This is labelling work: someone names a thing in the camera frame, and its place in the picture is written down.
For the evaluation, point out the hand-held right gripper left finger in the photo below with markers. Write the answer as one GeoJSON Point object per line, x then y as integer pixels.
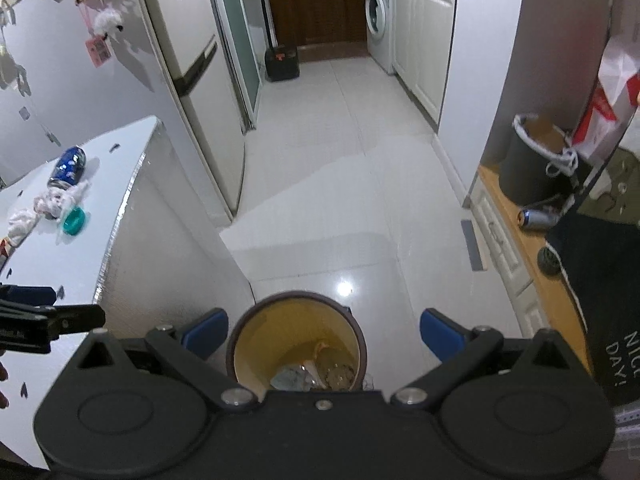
{"type": "Point", "coordinates": [206, 332]}

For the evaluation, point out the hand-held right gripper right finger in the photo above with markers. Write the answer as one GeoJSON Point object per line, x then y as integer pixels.
{"type": "Point", "coordinates": [441, 334]}

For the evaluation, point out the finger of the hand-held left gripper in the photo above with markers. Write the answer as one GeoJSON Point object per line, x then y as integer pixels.
{"type": "Point", "coordinates": [30, 294]}
{"type": "Point", "coordinates": [77, 317]}

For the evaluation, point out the yellow trash bin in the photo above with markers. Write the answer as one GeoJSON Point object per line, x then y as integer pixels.
{"type": "Point", "coordinates": [260, 340]}

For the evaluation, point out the white tissue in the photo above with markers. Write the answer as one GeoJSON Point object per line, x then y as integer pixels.
{"type": "Point", "coordinates": [22, 222]}
{"type": "Point", "coordinates": [80, 191]}

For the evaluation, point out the teal plastic cap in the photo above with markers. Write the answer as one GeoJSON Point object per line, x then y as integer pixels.
{"type": "Point", "coordinates": [75, 220]}

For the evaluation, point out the pink white wrapper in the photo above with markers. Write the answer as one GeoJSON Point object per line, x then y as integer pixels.
{"type": "Point", "coordinates": [47, 205]}

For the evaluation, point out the clear plastic bottle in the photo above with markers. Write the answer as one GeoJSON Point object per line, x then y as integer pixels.
{"type": "Point", "coordinates": [340, 372]}

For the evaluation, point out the crushed blue drink can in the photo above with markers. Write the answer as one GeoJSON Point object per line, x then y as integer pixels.
{"type": "Point", "coordinates": [67, 165]}

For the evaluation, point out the person's left hand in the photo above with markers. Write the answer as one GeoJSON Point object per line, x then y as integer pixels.
{"type": "Point", "coordinates": [3, 400]}

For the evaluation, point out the black round lid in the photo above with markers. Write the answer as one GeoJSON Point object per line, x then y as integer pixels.
{"type": "Point", "coordinates": [550, 260]}

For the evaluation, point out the lying metal can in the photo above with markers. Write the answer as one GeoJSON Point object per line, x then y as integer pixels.
{"type": "Point", "coordinates": [537, 217]}

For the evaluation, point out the dark printed cloth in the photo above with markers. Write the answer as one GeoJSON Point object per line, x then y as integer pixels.
{"type": "Point", "coordinates": [600, 285]}

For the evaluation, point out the grey bucket with white liner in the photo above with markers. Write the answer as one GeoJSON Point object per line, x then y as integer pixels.
{"type": "Point", "coordinates": [525, 175]}

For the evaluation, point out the silver refrigerator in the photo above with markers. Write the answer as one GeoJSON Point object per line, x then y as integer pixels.
{"type": "Point", "coordinates": [200, 85]}

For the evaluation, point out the pink hanging tag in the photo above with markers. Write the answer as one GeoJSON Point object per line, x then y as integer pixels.
{"type": "Point", "coordinates": [98, 51]}

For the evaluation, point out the black floor heater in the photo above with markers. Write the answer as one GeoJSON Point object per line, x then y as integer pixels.
{"type": "Point", "coordinates": [281, 62]}

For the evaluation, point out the white sheep plush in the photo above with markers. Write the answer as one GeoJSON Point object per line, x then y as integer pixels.
{"type": "Point", "coordinates": [110, 22]}

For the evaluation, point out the red white shopping bag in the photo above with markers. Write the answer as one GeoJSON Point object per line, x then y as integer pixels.
{"type": "Point", "coordinates": [612, 95]}

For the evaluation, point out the frosted glass sliding door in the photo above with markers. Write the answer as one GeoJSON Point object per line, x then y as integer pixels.
{"type": "Point", "coordinates": [235, 35]}

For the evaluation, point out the white kitchen base cabinets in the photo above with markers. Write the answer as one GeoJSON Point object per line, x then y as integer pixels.
{"type": "Point", "coordinates": [425, 35]}

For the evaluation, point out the white washing machine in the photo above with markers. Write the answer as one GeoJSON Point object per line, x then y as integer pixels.
{"type": "Point", "coordinates": [380, 15]}

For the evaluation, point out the brown wooden door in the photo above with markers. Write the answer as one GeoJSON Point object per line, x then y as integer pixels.
{"type": "Point", "coordinates": [320, 10]}

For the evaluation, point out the wall socket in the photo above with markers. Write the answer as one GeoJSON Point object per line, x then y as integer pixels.
{"type": "Point", "coordinates": [23, 113]}

